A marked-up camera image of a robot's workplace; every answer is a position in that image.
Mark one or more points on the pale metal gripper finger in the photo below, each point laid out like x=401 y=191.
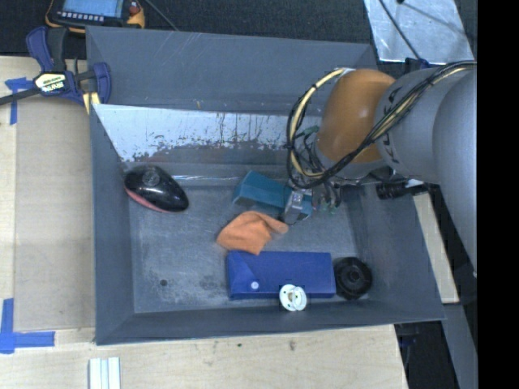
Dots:
x=298 y=199
x=295 y=215

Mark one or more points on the teal box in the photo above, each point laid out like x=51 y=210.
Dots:
x=259 y=191

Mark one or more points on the orange cloth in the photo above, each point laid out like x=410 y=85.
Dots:
x=249 y=233

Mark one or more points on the blue box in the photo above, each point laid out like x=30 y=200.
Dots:
x=284 y=272

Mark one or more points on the black ribbed round disc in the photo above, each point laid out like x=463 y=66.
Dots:
x=352 y=277

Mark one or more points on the grey metal bin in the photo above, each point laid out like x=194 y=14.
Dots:
x=178 y=257

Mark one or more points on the black and red oval object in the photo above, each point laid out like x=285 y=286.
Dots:
x=156 y=191

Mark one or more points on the black cylinder on white bracket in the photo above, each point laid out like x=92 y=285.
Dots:
x=391 y=190

